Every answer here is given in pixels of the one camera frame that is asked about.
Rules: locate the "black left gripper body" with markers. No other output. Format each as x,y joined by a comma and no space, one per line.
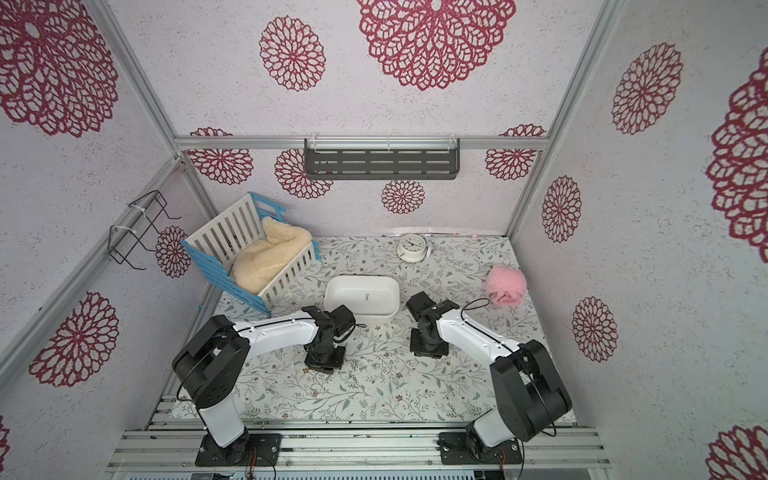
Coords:
326,359

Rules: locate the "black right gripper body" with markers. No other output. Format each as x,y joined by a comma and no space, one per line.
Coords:
429,346

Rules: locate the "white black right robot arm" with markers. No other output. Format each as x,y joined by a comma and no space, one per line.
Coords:
530,395

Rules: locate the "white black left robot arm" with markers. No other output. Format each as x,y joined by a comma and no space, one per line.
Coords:
209,365

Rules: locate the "white storage box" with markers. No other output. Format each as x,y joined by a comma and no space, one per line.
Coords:
373,299

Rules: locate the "white alarm clock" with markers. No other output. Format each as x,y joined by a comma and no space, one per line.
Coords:
413,248

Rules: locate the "pink plush toy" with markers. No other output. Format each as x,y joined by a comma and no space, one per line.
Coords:
505,286

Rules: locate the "cream plush cloth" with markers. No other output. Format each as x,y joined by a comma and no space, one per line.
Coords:
260,262

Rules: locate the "blue white slatted crate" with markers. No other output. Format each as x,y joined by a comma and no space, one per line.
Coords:
215,247

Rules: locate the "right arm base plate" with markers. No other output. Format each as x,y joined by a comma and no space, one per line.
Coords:
460,448

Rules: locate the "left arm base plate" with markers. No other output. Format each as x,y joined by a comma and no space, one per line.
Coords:
240,450

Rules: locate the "aluminium front rail frame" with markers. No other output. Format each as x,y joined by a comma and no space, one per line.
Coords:
174,447

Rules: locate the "grey wall shelf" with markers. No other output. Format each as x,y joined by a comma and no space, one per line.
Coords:
347,164

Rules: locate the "black wire wall rack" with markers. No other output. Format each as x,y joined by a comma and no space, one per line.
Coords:
123,240

